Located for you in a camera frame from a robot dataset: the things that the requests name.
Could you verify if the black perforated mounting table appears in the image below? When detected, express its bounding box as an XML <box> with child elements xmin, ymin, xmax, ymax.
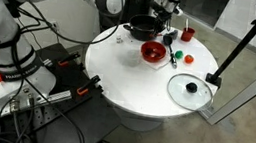
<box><xmin>0</xmin><ymin>34</ymin><xmax>132</xmax><ymax>143</ymax></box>

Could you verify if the aluminium rail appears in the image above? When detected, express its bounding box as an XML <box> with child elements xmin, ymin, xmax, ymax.
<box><xmin>0</xmin><ymin>80</ymin><xmax>74</xmax><ymax>127</ymax></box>

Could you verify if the black ladle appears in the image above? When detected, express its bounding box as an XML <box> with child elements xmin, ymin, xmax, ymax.
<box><xmin>158</xmin><ymin>32</ymin><xmax>183</xmax><ymax>69</ymax></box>

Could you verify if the aluminium partition frame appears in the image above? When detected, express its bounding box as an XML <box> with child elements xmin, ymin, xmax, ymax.
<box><xmin>198</xmin><ymin>39</ymin><xmax>256</xmax><ymax>132</ymax></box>

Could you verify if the red mug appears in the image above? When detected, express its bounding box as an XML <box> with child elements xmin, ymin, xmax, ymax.
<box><xmin>180</xmin><ymin>26</ymin><xmax>197</xmax><ymax>43</ymax></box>

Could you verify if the white napkin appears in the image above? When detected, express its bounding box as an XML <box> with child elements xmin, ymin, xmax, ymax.
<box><xmin>134</xmin><ymin>46</ymin><xmax>174</xmax><ymax>72</ymax></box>

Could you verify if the black cooking pot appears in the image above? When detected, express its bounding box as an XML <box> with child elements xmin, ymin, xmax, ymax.
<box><xmin>121</xmin><ymin>10</ymin><xmax>167</xmax><ymax>44</ymax></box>

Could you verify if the green toy vegetable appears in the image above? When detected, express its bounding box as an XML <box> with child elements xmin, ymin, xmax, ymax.
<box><xmin>173</xmin><ymin>49</ymin><xmax>184</xmax><ymax>60</ymax></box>

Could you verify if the glass pot lid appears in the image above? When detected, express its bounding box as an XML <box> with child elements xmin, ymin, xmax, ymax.
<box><xmin>163</xmin><ymin>70</ymin><xmax>217</xmax><ymax>114</ymax></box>

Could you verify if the black clamp with orange handle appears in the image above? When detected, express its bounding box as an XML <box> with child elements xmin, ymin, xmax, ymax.
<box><xmin>57</xmin><ymin>50</ymin><xmax>82</xmax><ymax>70</ymax></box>
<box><xmin>75</xmin><ymin>72</ymin><xmax>102</xmax><ymax>99</ymax></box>

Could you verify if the red bowl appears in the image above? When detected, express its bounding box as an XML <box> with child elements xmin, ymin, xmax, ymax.
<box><xmin>139</xmin><ymin>38</ymin><xmax>168</xmax><ymax>65</ymax></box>

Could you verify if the white utensil in mug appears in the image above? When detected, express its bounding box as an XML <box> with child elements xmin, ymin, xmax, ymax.
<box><xmin>183</xmin><ymin>18</ymin><xmax>191</xmax><ymax>33</ymax></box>

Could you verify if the white pill bottle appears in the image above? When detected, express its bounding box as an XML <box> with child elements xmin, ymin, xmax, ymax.
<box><xmin>115</xmin><ymin>34</ymin><xmax>124</xmax><ymax>45</ymax></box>

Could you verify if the black tripod stand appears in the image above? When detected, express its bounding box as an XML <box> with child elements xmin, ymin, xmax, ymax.
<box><xmin>204</xmin><ymin>0</ymin><xmax>256</xmax><ymax>94</ymax></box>

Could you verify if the grey shaker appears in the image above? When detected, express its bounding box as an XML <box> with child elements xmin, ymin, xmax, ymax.
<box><xmin>170</xmin><ymin>28</ymin><xmax>179</xmax><ymax>41</ymax></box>

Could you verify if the black cabinet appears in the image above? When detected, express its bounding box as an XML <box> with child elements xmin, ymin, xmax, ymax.
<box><xmin>96</xmin><ymin>0</ymin><xmax>154</xmax><ymax>40</ymax></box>

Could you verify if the white wall outlet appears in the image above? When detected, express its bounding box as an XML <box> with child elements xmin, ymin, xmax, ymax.
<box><xmin>49</xmin><ymin>19</ymin><xmax>60</xmax><ymax>33</ymax></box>

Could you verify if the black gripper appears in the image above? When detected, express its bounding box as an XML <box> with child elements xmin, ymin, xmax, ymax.
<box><xmin>145</xmin><ymin>0</ymin><xmax>183</xmax><ymax>40</ymax></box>

